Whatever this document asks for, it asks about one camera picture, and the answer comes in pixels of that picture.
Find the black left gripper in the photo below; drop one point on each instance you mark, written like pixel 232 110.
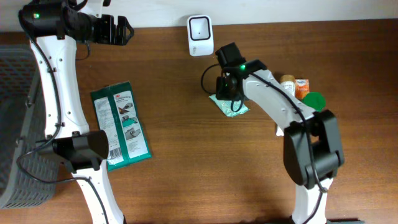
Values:
pixel 108 37

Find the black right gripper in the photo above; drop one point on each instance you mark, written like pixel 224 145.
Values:
pixel 222 91

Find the teal wet wipes pack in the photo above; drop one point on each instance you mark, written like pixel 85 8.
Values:
pixel 230 108

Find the white tube gold cap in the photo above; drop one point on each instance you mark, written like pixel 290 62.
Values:
pixel 288 83

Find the orange small juice carton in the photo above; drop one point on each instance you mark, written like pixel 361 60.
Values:
pixel 302 88

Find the green 3M cloth package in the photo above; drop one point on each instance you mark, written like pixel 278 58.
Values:
pixel 116 114

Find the green lid glass jar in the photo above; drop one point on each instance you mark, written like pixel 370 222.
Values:
pixel 315 100

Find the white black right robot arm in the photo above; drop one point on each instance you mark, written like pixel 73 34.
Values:
pixel 312 152

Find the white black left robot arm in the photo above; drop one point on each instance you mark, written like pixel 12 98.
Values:
pixel 54 29

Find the white barcode scanner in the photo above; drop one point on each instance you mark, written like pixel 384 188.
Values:
pixel 200 35

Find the grey plastic basket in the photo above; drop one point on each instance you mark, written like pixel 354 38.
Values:
pixel 22 125

